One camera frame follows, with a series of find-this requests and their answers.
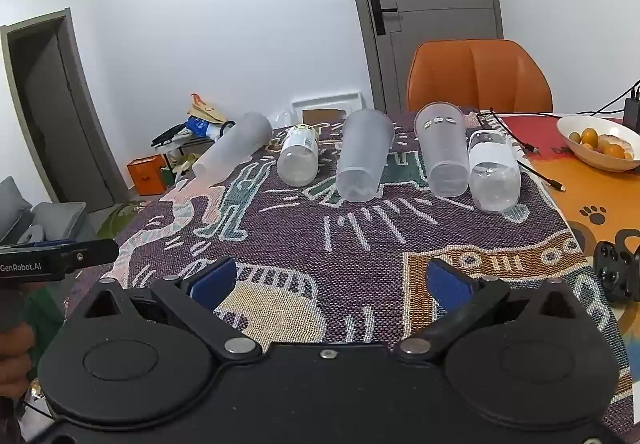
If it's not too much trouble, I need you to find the wide frosted plastic cup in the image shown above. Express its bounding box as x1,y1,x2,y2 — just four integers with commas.
334,108,396,204

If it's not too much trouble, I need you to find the white frame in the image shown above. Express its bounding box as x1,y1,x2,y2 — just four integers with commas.
291,92,363,126

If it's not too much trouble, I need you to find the person's green garment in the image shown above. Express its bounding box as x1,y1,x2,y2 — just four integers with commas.
22,284,67,381

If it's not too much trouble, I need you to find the black flat item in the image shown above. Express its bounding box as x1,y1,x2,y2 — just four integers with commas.
151,123,190,148

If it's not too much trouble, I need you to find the cardboard box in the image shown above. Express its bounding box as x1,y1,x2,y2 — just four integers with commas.
302,108,349,126

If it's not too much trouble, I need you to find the blue and white packet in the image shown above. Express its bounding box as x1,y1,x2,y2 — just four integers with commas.
186,117,223,140

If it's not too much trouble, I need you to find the white bowl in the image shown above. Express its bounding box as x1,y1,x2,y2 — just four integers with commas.
556,115,640,173

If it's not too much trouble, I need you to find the person's left hand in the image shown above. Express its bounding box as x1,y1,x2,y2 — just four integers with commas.
0,323,37,399

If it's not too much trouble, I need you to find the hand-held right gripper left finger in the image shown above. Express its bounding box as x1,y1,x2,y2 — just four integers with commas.
75,256,263,366

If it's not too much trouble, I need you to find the black charger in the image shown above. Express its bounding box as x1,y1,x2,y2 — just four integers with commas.
623,94,640,131

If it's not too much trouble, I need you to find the dark grey door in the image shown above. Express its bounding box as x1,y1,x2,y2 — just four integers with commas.
0,10,120,216

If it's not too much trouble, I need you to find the orange chair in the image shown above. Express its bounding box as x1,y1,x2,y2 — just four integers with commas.
405,39,554,114

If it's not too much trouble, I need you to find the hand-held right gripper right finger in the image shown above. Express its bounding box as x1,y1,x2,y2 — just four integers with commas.
393,257,590,366

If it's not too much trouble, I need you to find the clear plastic cup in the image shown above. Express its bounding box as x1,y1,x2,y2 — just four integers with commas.
414,101,471,198

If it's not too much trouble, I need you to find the small clear labelled bottle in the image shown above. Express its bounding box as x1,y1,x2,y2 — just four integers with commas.
276,123,320,188

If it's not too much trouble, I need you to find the green bag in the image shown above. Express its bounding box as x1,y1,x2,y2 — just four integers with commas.
96,203,147,241

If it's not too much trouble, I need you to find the grey sofa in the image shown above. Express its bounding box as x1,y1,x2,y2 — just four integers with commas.
0,176,97,247

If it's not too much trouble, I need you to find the paper bag with flame print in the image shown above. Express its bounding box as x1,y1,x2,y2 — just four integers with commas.
187,93,227,125

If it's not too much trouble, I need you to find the black device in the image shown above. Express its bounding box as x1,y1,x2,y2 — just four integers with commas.
593,229,640,303

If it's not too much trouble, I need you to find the black cable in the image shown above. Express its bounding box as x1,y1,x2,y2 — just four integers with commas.
477,107,542,156
518,157,566,191

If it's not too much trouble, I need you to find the black door handle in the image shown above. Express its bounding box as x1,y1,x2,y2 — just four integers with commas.
370,0,399,36

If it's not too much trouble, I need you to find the clear bottle white label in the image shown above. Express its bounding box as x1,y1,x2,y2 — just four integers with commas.
467,128,522,214

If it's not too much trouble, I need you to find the printed woven blanket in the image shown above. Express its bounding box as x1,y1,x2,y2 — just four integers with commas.
106,110,635,427

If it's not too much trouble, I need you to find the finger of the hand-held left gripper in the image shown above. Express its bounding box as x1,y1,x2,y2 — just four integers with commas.
33,238,121,273

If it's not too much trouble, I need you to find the slim frosted plastic cup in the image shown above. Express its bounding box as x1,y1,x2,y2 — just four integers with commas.
192,111,274,180

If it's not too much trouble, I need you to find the orange box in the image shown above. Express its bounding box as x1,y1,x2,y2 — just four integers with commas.
126,154,169,198

